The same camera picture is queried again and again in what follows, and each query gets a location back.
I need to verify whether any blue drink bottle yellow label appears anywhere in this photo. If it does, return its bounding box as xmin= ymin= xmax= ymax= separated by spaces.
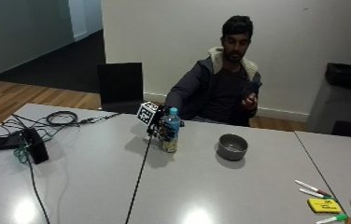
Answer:
xmin=159 ymin=106 xmax=183 ymax=154

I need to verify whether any white cube with black markers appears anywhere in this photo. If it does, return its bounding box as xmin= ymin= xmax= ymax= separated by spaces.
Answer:
xmin=136 ymin=101 xmax=160 ymax=127

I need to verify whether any grey metal bowl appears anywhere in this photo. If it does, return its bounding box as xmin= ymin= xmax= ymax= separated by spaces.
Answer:
xmin=215 ymin=133 xmax=250 ymax=161

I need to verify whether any black chair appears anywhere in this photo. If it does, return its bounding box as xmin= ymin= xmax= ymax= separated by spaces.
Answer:
xmin=96 ymin=62 xmax=146 ymax=115

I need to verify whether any the person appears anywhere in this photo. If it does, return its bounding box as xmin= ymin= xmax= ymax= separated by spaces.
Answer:
xmin=163 ymin=14 xmax=264 ymax=128

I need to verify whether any black electronics box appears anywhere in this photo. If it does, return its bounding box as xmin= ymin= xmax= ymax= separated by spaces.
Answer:
xmin=20 ymin=127 xmax=50 ymax=165

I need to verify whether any black flat device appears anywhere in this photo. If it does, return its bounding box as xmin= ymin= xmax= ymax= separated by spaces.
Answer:
xmin=0 ymin=133 xmax=24 ymax=151

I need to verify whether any white marker red cap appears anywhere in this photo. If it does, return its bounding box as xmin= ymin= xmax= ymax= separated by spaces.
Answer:
xmin=294 ymin=179 xmax=334 ymax=198

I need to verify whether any white marker green cap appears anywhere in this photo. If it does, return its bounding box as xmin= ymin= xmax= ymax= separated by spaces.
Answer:
xmin=299 ymin=188 xmax=338 ymax=201

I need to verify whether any grey bin with black bag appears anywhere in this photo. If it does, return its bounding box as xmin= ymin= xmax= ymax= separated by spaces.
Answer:
xmin=306 ymin=62 xmax=351 ymax=135

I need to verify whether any yellow sponge eraser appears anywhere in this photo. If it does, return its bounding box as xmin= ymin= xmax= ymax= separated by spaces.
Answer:
xmin=306 ymin=198 xmax=343 ymax=215

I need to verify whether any white marker with green end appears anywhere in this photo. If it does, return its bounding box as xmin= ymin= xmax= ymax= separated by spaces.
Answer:
xmin=315 ymin=214 xmax=350 ymax=224

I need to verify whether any coiled black cable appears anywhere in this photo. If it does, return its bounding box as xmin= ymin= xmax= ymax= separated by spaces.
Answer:
xmin=44 ymin=110 xmax=80 ymax=127

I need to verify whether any green cable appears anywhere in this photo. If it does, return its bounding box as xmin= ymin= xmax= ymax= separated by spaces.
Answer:
xmin=12 ymin=136 xmax=34 ymax=164

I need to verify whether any thin black cable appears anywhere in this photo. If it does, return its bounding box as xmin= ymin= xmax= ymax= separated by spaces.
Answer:
xmin=26 ymin=157 xmax=52 ymax=224

